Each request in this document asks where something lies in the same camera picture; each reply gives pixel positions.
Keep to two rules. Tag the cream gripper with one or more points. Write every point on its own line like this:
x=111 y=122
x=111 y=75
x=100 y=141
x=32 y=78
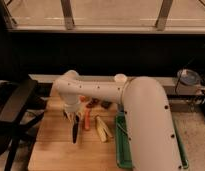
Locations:
x=71 y=112

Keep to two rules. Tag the orange carrot toy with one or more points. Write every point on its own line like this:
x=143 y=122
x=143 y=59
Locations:
x=87 y=119

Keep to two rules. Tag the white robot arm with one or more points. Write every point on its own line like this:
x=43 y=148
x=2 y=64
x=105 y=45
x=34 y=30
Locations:
x=150 y=127

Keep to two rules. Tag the orange round fruit toy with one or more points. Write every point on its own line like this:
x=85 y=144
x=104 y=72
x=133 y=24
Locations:
x=82 y=98

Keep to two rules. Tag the red brown food toy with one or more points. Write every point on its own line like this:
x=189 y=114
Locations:
x=92 y=103

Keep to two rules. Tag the wooden cutting board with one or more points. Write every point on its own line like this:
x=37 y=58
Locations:
x=54 y=150

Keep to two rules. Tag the dark brown block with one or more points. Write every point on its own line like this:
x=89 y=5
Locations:
x=106 y=104

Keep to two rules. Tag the white cup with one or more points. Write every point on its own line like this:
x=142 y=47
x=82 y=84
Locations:
x=120 y=78

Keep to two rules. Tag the green plastic tray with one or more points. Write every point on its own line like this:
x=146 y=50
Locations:
x=123 y=154

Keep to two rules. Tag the grey round device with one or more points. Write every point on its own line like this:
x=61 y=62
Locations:
x=188 y=77

